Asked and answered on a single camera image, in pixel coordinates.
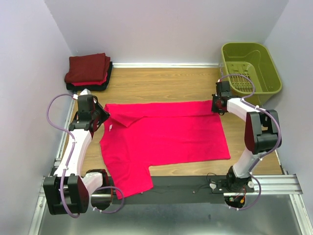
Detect pink t shirt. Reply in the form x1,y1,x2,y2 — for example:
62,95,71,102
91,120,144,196
100,100,230,199

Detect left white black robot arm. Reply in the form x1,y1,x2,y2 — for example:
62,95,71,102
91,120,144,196
43,90,111,218

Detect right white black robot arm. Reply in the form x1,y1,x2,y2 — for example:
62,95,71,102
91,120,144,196
212,81,282,192

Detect folded bright red shirt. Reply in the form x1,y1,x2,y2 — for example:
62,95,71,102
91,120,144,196
72,73,108,86

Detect folded black shirt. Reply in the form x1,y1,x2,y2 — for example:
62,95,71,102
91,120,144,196
66,62,113,92

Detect folded dark red shirt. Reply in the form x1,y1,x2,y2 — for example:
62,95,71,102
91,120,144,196
65,53,111,83

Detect olive green plastic bin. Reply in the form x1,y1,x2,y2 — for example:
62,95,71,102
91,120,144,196
220,42,282,106

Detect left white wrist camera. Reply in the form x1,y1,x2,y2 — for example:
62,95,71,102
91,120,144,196
72,89,91,100

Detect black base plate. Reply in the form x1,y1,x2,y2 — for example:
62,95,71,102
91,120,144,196
102,175,255,206

